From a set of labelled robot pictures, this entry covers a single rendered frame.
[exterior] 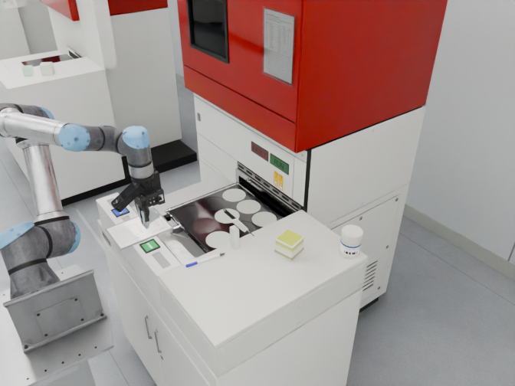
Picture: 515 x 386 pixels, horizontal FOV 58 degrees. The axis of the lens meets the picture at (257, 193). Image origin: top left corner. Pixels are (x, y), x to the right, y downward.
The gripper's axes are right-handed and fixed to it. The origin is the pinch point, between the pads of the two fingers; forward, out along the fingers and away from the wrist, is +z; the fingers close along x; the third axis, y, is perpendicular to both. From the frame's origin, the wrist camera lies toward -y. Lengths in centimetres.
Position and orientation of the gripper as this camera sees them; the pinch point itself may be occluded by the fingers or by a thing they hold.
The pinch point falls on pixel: (144, 225)
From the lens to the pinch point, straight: 162.6
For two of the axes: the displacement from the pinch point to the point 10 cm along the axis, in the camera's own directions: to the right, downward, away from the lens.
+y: 8.2, -3.2, 4.8
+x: -5.8, -4.5, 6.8
